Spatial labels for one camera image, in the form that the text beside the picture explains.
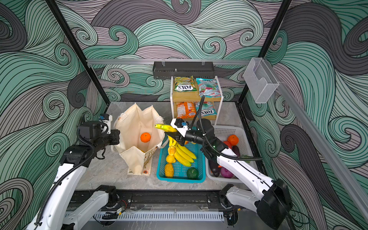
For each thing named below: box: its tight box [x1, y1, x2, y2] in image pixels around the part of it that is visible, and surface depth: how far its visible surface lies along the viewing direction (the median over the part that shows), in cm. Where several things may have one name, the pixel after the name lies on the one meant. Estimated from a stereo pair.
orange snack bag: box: [176, 101, 197, 119], surface depth 94 cm
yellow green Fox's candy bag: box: [173, 75, 198, 93], surface depth 81 cm
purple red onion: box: [219, 166, 234, 179], surface depth 79 cm
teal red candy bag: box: [195, 77, 222, 99], surface depth 80 cm
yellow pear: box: [168, 145, 176, 156], surface depth 67 cm
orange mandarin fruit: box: [140, 132, 151, 143], surface depth 95 cm
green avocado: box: [186, 167, 199, 180], surface depth 80 cm
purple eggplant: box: [208, 158, 221, 178], surface depth 80 cm
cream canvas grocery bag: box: [111, 103, 169, 176], surface depth 81 cm
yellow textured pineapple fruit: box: [164, 162, 174, 179], surface depth 81 cm
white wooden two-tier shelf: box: [170, 75, 224, 126], surface depth 81 cm
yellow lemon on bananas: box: [165, 154, 176, 164], surface depth 85 cm
